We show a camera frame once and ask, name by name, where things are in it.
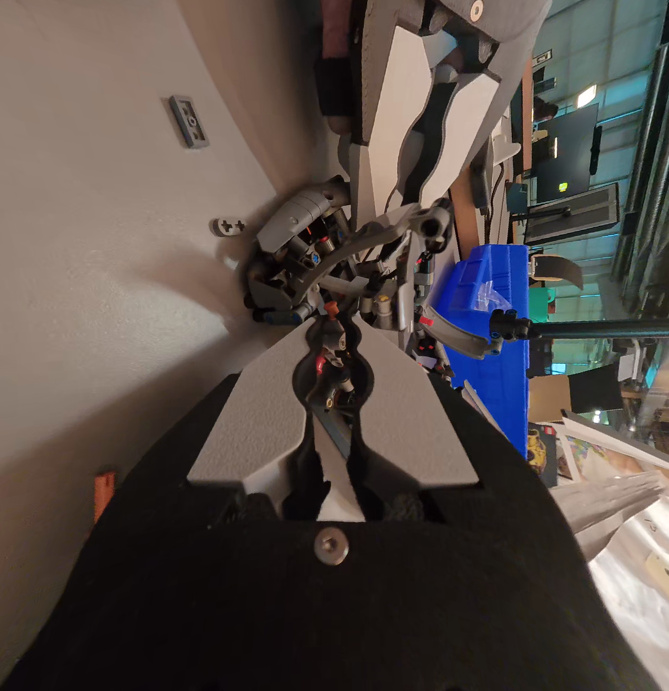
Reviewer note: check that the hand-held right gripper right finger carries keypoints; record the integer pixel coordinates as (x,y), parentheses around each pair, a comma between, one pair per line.
(415,432)

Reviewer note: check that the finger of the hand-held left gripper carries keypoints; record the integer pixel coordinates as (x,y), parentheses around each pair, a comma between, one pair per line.
(469,113)
(399,92)

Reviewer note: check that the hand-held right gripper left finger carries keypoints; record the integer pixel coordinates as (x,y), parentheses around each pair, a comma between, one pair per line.
(248,432)

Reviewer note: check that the orange lego pin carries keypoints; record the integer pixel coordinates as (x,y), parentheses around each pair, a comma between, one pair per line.
(104,494)

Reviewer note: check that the grey lego car model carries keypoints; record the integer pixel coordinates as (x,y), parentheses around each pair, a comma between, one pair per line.
(291,216)

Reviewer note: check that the grey lego piece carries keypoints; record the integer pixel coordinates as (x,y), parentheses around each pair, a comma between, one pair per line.
(189,121)

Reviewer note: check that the person's left hand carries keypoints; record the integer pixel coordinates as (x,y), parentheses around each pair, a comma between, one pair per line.
(337,27)

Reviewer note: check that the white plastic part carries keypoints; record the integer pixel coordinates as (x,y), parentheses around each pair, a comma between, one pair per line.
(501,146)

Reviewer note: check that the blue plastic bin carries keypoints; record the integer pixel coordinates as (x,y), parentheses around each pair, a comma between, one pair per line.
(496,388)

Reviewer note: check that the black monitor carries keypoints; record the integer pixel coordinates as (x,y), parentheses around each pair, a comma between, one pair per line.
(561,156)

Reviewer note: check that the black box yellow print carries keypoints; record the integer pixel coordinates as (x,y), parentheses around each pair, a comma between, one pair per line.
(540,451)

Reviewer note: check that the grey rack device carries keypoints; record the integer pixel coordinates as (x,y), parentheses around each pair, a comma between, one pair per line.
(577,213)

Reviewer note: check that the clear plastic parts bag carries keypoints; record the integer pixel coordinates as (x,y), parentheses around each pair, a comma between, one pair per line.
(491,294)

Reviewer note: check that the green box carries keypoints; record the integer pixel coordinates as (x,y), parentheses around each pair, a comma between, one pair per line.
(540,302)

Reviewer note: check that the black pole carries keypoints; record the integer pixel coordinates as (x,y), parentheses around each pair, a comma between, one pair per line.
(609,328)

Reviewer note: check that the clear plastic wrap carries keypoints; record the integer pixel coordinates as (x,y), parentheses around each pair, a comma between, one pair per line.
(636,621)

